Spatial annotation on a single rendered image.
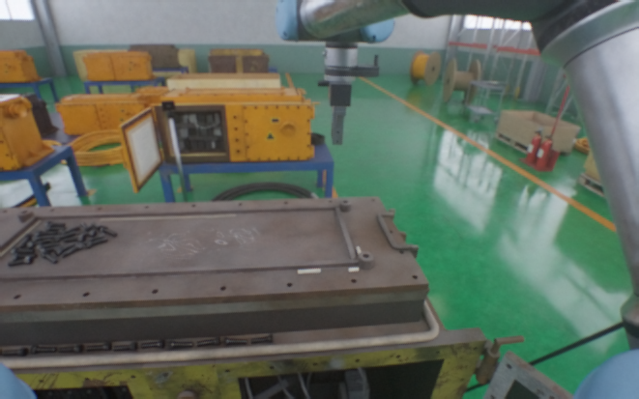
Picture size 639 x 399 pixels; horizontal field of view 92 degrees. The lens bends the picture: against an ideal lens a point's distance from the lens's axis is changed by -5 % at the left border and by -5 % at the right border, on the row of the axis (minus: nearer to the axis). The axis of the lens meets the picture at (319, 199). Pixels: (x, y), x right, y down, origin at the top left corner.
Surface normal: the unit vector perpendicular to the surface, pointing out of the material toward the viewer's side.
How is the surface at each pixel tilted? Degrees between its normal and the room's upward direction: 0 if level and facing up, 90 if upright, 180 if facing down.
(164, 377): 90
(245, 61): 90
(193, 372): 90
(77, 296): 0
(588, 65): 95
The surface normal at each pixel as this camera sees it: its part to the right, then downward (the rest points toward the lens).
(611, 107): -0.92, 0.18
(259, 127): 0.13, 0.47
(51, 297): 0.03, -0.88
